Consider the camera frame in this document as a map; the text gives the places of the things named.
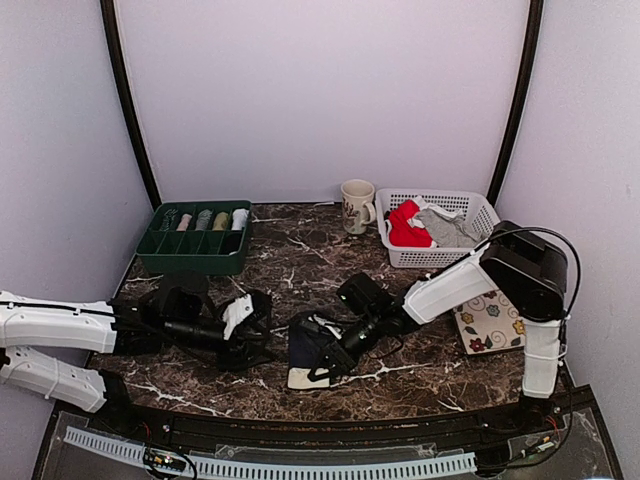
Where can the pink rolled cloth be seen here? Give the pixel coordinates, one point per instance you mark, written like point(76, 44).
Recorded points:
point(184, 223)

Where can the white rolled cloth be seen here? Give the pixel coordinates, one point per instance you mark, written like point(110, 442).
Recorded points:
point(240, 219)

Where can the white plastic basket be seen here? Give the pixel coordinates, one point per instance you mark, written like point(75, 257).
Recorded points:
point(477, 211)

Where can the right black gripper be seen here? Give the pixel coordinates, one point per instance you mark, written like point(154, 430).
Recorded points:
point(339, 356)

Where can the cream floral mug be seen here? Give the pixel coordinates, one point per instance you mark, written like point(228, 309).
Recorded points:
point(358, 209)

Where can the olive rolled cloth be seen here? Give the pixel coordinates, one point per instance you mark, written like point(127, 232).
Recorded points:
point(221, 221)

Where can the small green circuit board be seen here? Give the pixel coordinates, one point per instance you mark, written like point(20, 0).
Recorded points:
point(164, 461)

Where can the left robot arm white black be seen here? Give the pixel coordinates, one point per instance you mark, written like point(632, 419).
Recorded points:
point(183, 319)

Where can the green divided organizer tray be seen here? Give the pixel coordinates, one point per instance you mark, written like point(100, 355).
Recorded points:
point(214, 253)

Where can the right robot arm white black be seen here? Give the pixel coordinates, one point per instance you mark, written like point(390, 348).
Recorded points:
point(518, 261)

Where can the floral square coaster tile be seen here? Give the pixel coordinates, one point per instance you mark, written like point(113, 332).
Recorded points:
point(489, 324)

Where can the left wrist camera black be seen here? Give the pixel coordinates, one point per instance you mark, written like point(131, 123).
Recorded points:
point(248, 317)

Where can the right black frame post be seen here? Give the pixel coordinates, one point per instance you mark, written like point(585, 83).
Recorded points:
point(525, 70)

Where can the red underwear in basket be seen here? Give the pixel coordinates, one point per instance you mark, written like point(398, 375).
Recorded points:
point(402, 233)

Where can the navy underwear cream waistband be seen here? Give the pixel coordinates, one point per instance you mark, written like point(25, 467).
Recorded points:
point(304, 347)

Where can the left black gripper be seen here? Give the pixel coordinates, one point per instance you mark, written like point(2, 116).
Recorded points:
point(236, 357)

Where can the grey underwear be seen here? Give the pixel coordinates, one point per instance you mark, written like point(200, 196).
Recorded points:
point(447, 228)

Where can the left black frame post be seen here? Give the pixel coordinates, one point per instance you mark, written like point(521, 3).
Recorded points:
point(120, 75)

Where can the black frame post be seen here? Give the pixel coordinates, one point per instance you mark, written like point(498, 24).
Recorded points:
point(120, 75)
point(525, 70)

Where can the grey-green rolled cloth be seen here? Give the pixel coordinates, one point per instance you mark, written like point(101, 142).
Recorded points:
point(203, 219)

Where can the white slotted cable duct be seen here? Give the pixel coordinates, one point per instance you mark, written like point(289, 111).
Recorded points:
point(237, 462)

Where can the patterned dark rolled cloth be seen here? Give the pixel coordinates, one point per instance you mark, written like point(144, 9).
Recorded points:
point(167, 220)

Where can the black front rail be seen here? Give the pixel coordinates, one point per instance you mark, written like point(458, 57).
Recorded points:
point(358, 416)

